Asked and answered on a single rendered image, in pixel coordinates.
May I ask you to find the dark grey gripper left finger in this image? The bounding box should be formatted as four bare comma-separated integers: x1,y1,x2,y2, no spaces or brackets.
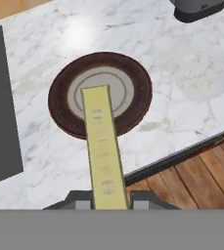
43,190,95,211

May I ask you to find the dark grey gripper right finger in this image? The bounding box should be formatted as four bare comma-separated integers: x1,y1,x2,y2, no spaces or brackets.
129,190,180,211

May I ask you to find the yellow butter stick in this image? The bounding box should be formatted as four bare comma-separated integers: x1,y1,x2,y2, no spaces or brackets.
80,84,130,211

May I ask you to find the brown rimmed grey plate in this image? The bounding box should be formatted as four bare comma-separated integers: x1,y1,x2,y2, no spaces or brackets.
47,51,154,141

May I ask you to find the dark grey hob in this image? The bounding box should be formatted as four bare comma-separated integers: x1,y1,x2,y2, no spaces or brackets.
0,25,24,188

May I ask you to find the dark grey appliance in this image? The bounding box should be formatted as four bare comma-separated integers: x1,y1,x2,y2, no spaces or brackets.
168,0,224,24

